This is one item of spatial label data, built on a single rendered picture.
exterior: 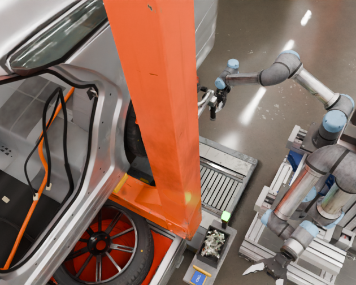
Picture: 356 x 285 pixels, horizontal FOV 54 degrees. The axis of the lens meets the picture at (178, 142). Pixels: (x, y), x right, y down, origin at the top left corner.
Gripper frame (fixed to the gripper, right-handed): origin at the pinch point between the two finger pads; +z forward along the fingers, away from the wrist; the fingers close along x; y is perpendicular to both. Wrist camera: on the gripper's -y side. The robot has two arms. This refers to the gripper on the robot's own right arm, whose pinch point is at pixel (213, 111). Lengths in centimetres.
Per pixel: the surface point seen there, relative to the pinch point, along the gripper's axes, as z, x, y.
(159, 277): 101, 12, -44
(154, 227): 72, -11, -57
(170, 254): 86, 11, -44
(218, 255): 76, 41, -28
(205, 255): 79, 33, -30
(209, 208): 35, 15, -75
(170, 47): 73, 22, 122
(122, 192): 72, -28, -15
